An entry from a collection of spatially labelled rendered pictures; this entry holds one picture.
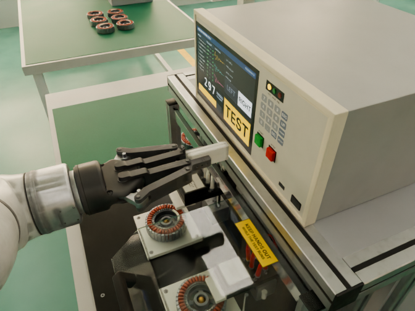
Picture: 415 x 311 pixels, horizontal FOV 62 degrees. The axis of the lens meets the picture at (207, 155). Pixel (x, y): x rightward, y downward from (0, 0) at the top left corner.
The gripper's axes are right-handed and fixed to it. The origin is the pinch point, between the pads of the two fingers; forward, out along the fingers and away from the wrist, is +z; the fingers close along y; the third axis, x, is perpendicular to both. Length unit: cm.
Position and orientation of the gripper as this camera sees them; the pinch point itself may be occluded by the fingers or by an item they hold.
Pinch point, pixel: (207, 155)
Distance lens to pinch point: 55.9
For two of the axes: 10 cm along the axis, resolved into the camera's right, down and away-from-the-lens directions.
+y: 4.0, 5.8, -7.1
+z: 9.2, -2.6, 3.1
